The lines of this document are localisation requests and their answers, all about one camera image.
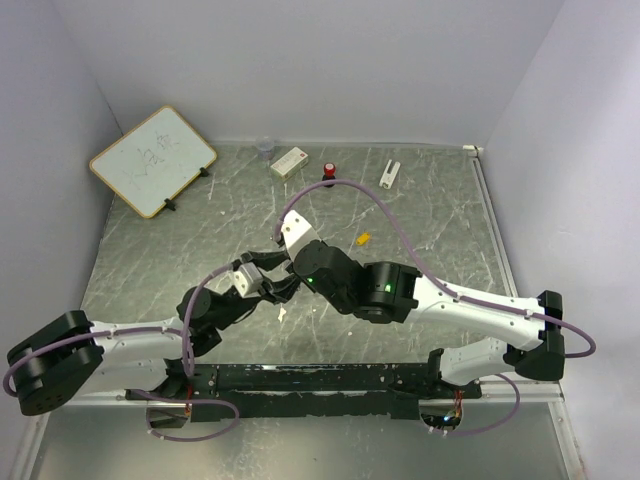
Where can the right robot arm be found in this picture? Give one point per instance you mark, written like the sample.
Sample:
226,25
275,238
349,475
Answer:
515,336

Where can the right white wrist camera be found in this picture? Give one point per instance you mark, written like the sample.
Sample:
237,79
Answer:
296,232

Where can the red and black stamp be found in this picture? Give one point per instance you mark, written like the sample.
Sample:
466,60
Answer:
329,172

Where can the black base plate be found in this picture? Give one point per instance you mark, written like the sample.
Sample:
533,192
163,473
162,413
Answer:
225,391

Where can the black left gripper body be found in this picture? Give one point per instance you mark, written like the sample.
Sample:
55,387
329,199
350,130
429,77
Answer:
247,256

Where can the small clear plastic cup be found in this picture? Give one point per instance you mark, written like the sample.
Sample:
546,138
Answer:
265,147

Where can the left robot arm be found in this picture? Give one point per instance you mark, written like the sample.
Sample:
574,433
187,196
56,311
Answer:
74,356

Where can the aluminium rail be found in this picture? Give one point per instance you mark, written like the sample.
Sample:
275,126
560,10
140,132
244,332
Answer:
491,388

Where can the white cardboard box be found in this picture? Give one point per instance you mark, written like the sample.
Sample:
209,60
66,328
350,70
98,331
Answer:
290,163

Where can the white board with wooden frame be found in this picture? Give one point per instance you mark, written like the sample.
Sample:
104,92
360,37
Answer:
154,162

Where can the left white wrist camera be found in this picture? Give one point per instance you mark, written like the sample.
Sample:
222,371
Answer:
247,280

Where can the yellow key tag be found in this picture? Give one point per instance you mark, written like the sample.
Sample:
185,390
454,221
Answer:
363,239

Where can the white stapler remover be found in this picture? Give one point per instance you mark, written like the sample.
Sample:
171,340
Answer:
389,174

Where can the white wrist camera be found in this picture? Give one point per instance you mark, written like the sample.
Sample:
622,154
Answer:
247,280
296,232

